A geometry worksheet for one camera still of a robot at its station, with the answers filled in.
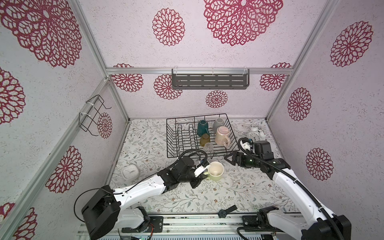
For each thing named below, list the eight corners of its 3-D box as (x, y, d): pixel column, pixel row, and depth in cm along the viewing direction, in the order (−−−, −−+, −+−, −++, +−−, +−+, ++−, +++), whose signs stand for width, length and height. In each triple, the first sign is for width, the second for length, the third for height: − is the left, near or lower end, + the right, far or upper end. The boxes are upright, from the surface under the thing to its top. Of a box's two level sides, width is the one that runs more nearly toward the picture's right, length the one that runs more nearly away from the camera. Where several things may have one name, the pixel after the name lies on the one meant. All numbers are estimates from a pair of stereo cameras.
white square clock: (122, 181, 90) (119, 178, 87) (126, 167, 96) (123, 164, 92) (137, 181, 90) (135, 178, 87) (140, 167, 96) (138, 164, 92)
